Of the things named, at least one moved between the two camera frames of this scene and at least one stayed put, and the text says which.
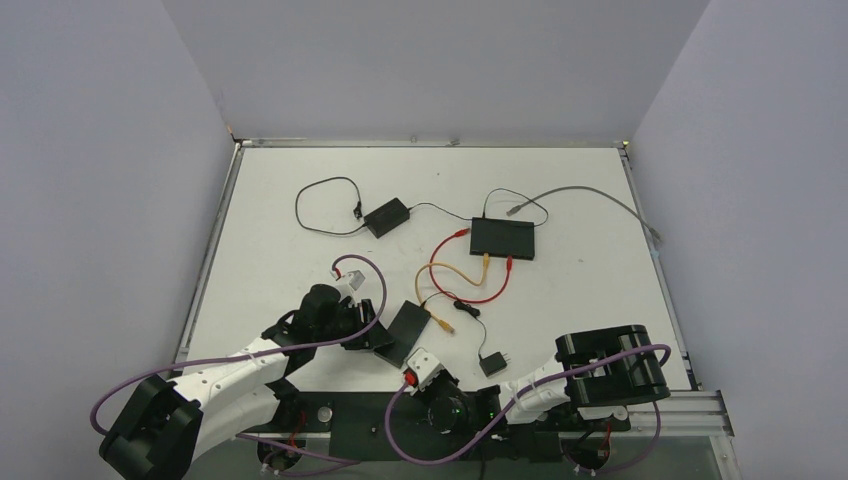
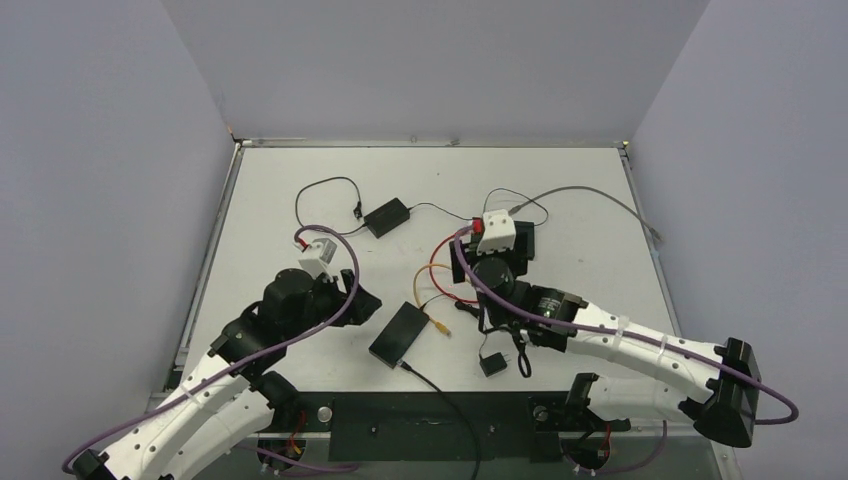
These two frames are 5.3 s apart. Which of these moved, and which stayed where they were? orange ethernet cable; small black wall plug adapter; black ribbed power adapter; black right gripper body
Moved: black right gripper body
Stayed: black ribbed power adapter; orange ethernet cable; small black wall plug adapter
